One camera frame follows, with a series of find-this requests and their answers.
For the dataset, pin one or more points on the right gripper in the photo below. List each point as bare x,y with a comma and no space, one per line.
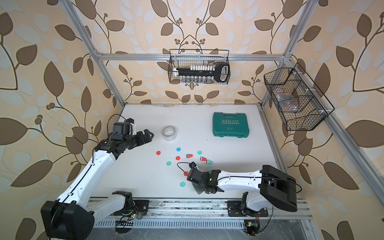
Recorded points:
197,189

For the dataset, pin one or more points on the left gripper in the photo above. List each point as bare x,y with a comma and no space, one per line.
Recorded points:
147,138

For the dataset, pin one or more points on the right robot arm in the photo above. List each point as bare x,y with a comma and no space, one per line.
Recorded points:
262,189

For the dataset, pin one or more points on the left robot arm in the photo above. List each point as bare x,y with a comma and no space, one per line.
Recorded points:
69,217

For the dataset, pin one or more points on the clear tape roll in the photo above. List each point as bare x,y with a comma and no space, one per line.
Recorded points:
169,133

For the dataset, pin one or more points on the green tool case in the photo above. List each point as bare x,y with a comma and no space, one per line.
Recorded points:
230,125

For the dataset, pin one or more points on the black white tool in basket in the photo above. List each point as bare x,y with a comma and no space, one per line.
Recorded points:
216,73

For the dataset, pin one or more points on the plastic bag in basket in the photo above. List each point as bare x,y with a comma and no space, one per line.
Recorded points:
287,102

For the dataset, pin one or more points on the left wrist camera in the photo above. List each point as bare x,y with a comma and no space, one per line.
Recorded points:
126,128

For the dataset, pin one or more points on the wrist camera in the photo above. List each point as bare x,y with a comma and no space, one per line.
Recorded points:
126,128
193,165

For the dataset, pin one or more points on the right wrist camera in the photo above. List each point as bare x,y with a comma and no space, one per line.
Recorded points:
193,165

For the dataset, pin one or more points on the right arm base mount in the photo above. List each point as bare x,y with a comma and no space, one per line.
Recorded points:
241,209

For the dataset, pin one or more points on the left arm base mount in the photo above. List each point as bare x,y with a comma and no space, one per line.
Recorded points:
131,206

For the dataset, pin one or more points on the back wire basket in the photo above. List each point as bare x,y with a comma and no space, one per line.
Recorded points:
189,57

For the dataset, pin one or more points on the wire basket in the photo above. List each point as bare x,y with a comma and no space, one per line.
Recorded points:
314,105
189,57

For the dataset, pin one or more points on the right wire basket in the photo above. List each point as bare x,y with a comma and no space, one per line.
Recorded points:
314,105

